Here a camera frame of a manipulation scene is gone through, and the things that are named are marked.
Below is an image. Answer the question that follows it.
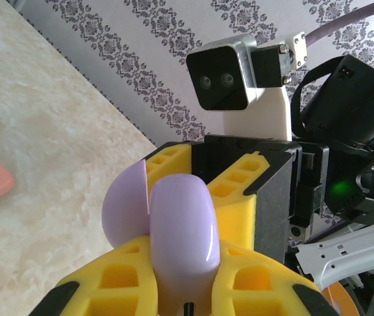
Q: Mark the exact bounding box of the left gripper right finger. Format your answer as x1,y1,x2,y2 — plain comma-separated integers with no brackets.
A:
211,239,341,316

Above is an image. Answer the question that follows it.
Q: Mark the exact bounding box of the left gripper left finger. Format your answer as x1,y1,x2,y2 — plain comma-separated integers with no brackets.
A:
32,235,161,316

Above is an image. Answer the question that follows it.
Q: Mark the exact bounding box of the purple round charging case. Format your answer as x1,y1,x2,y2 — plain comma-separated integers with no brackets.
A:
101,159,221,316

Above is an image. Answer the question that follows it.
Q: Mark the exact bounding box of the orange round object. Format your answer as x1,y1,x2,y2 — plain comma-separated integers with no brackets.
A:
323,281,356,316

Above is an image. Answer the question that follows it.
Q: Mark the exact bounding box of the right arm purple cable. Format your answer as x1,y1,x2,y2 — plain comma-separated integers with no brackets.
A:
305,0,374,50

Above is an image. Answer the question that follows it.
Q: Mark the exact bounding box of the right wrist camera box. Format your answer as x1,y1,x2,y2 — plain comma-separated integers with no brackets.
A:
186,32,307,139

